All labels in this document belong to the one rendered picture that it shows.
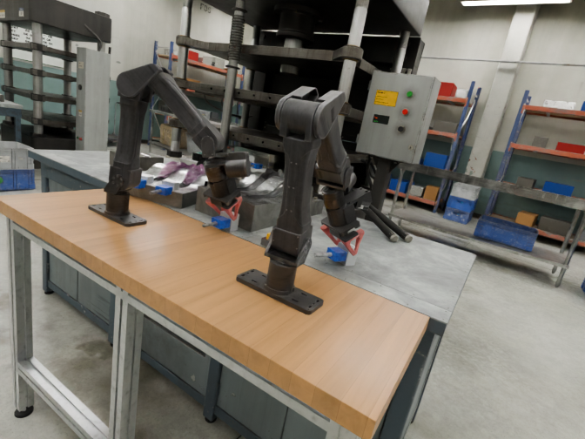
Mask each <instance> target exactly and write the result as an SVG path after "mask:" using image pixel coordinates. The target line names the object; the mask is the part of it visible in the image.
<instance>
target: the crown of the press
mask: <svg viewBox="0 0 585 439"><path fill-rule="evenodd" d="M201 1H203V2H205V3H208V4H210V5H211V6H213V7H215V8H216V9H218V10H221V11H223V12H224V13H226V14H228V15H230V16H232V15H234V11H233V10H232V8H233V7H236V0H201ZM242 1H245V10H247V14H245V15H244V19H245V22H244V23H246V24H248V25H250V26H252V27H254V25H258V26H260V27H261V30H277V32H276V38H278V39H279V40H281V41H284V42H285V45H284V47H289V48H301V49H303V46H304V45H313V42H314V38H313V33H314V32H322V33H344V34H349V33H350V29H351V24H352V20H353V13H354V9H355V4H356V0H242ZM428 5H429V1H428V0H369V4H368V8H367V14H366V21H365V25H364V30H363V33H362V34H365V35H385V36H399V35H400V32H401V31H402V30H407V31H410V37H420V36H421V32H422V29H423V25H424V22H425V18H426V14H427V8H428ZM280 73H283V74H286V75H290V76H298V75H299V67H296V66H292V65H288V64H282V65H281V67H280Z"/></svg>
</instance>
